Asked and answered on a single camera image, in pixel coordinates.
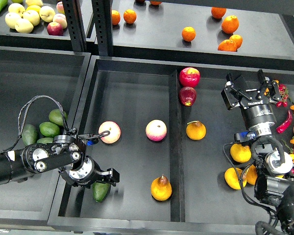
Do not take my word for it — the yellow pear upper right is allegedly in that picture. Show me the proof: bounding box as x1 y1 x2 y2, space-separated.
230 143 251 163

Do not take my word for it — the yellow pear near divider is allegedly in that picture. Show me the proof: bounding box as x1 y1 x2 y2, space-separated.
186 120 206 141

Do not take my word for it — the black shelf post left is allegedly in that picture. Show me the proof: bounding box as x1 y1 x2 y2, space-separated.
62 0 87 52

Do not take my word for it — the dark red apple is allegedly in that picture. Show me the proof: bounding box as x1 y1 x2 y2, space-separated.
178 87 197 107

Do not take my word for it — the yellow pear with brown top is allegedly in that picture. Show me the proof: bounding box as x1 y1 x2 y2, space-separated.
150 175 172 201

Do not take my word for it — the red chili pepper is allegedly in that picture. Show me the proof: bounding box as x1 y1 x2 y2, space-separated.
276 110 293 134

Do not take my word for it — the green avocado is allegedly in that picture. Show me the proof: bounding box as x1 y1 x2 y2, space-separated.
49 109 64 126
93 182 111 202
37 137 53 144
39 122 61 137
22 124 39 146

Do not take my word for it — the black shelf post right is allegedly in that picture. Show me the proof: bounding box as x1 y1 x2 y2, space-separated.
92 0 113 57

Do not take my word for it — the black upper right shelf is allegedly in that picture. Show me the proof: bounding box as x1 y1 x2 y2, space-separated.
112 0 294 71

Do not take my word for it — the black left tray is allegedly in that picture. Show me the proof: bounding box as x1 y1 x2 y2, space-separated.
0 47 91 228

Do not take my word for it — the yellow pear lower left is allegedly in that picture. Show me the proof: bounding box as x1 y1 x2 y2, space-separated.
224 167 243 190

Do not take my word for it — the black shelf post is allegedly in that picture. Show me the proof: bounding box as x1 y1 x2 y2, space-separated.
92 0 113 57
62 0 87 52

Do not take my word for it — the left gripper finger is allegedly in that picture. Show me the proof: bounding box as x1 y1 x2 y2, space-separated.
98 168 120 187

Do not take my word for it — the green avocado top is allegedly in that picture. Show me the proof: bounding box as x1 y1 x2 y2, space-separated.
49 109 64 126

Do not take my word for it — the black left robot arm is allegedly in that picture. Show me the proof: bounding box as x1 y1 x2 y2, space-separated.
0 101 120 188

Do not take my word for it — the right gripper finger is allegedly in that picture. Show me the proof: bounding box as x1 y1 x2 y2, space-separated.
256 70 281 102
226 73 247 97

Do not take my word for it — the pink yellow apple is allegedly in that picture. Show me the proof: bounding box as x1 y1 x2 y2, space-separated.
98 121 121 144
145 119 167 141

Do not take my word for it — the yellow pear lower middle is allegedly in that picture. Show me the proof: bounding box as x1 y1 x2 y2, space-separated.
246 165 258 185

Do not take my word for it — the red cherry tomato bunch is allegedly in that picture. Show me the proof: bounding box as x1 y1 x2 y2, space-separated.
276 84 289 108

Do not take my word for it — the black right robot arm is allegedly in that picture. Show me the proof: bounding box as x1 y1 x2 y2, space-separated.
221 70 294 235

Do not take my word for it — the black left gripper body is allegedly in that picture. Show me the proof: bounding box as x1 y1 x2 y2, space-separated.
60 156 102 188

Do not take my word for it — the orange on shelf front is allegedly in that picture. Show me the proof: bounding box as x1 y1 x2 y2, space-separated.
218 39 237 52

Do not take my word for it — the orange on shelf top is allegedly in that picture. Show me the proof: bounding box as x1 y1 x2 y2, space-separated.
211 7 227 20

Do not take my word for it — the pink peach on shelf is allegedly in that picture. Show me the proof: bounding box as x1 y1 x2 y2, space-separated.
53 13 67 29

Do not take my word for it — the orange on shelf centre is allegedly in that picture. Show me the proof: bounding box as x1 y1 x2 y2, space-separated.
181 26 196 42

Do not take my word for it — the black shelf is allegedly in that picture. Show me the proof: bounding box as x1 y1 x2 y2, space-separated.
112 0 294 71
0 0 96 52

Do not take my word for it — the black upper left shelf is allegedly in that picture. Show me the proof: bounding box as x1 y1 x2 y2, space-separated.
0 0 96 52

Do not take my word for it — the pink yellow apple middle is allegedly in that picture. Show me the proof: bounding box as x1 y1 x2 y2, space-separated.
145 119 167 141

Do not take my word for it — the bright red apple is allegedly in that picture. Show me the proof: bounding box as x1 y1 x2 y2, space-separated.
179 67 200 88

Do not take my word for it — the black tray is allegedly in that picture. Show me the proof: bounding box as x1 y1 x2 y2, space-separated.
0 47 91 228
48 57 269 235

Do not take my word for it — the red apple on shelf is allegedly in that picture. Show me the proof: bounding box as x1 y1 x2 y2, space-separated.
47 22 64 36

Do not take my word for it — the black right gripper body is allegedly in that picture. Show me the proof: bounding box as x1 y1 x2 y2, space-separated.
221 84 276 130

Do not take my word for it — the orange on shelf large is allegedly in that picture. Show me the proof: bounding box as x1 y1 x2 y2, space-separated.
221 15 240 34

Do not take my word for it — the pink yellow apple left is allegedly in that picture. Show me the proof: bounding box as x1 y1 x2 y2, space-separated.
98 121 121 144

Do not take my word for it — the orange on shelf left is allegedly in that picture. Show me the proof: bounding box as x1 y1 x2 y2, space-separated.
111 10 121 25

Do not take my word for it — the orange on shelf right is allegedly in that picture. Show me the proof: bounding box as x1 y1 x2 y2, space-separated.
229 34 243 49

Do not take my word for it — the black centre tray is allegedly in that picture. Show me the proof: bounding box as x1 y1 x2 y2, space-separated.
48 57 269 235

